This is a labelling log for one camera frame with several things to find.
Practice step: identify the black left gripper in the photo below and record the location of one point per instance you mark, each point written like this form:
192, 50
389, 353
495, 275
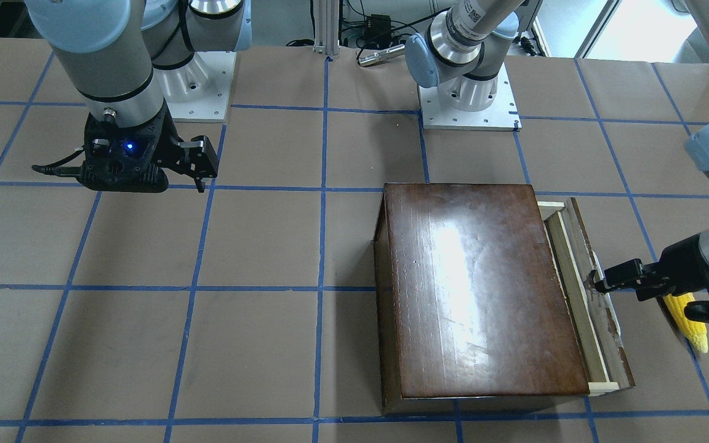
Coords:
679, 257

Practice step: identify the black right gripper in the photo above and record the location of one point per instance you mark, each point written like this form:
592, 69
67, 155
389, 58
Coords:
168, 147

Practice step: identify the wooden drawer with white handle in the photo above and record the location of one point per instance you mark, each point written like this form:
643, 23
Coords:
595, 322

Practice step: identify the grey robot arm image left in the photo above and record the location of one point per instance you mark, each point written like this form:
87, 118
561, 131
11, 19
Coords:
101, 48

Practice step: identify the yellow toy corn cob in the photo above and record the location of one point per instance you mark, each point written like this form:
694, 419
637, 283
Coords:
695, 332

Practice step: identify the dark brown wooden drawer cabinet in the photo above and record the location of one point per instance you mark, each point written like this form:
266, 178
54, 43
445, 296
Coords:
469, 304

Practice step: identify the silver cylindrical tool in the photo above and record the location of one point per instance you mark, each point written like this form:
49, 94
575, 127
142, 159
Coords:
381, 56

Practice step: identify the black electronics box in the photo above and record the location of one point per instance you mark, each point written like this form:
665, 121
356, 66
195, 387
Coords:
377, 24

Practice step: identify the white base plate image left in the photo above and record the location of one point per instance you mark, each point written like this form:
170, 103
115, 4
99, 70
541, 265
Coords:
200, 91

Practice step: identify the white base plate image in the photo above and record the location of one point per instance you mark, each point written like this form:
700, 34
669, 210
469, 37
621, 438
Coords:
200, 91
466, 104

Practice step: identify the black camera mount image left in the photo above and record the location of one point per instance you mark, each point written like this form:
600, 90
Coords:
121, 162

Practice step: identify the black cable image left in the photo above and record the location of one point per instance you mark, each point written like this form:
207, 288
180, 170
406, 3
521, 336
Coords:
60, 168

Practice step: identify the aluminium frame post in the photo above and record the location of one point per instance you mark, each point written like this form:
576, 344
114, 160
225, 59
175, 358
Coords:
326, 25

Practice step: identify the white base plate image right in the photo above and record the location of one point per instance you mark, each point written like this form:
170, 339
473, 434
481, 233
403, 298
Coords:
466, 104

